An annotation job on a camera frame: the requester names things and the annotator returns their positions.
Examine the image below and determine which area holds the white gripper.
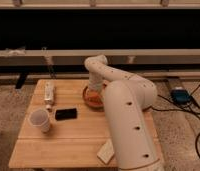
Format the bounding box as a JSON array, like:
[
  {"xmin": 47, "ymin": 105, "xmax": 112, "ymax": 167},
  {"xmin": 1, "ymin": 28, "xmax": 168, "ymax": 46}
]
[{"xmin": 88, "ymin": 75, "xmax": 103, "ymax": 98}]

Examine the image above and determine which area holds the orange ceramic bowl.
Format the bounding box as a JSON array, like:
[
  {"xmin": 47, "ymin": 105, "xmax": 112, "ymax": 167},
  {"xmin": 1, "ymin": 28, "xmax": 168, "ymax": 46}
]
[{"xmin": 82, "ymin": 84, "xmax": 106, "ymax": 109}]

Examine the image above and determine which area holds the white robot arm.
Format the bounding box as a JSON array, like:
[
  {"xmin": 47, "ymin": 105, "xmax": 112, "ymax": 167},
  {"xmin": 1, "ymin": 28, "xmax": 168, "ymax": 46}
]
[{"xmin": 83, "ymin": 55, "xmax": 164, "ymax": 171}]

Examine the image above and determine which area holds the black smartphone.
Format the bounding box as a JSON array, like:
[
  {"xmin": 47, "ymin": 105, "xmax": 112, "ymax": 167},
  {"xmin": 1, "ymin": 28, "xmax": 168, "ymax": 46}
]
[{"xmin": 55, "ymin": 108, "xmax": 77, "ymax": 120}]

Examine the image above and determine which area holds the beige rectangular sponge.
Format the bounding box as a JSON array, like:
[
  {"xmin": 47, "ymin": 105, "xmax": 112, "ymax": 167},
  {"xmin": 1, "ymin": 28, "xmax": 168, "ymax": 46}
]
[{"xmin": 97, "ymin": 139, "xmax": 114, "ymax": 164}]

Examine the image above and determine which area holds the white paper cup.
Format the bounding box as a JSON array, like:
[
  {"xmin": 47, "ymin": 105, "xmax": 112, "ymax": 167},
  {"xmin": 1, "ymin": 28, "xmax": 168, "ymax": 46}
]
[{"xmin": 29, "ymin": 109, "xmax": 51, "ymax": 133}]

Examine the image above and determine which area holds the blue power adapter box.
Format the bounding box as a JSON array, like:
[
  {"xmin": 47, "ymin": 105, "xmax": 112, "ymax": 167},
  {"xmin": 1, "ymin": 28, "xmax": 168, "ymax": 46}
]
[{"xmin": 171, "ymin": 87, "xmax": 191, "ymax": 105}]

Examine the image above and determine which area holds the white horizontal rail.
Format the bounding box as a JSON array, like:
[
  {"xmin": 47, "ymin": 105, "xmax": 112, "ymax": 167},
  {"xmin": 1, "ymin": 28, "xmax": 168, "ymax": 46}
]
[{"xmin": 0, "ymin": 49, "xmax": 200, "ymax": 57}]

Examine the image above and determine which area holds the black floor cable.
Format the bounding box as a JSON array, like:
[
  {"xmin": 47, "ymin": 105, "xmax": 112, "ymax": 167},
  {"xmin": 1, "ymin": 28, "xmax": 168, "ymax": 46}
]
[{"xmin": 151, "ymin": 75, "xmax": 200, "ymax": 168}]

